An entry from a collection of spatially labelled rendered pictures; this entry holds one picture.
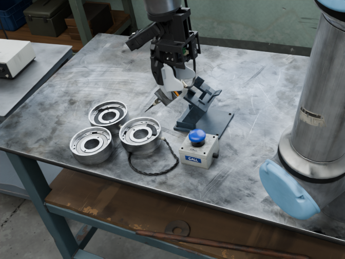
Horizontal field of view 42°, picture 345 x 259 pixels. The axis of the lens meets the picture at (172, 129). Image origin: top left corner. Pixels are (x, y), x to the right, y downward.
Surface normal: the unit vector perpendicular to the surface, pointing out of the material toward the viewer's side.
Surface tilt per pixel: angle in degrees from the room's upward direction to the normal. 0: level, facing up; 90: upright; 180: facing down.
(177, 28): 87
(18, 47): 0
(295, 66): 0
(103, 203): 0
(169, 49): 87
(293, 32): 90
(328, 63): 91
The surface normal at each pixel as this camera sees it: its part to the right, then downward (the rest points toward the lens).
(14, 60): 0.91, 0.14
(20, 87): -0.15, -0.75
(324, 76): -0.72, 0.54
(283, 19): -0.43, 0.64
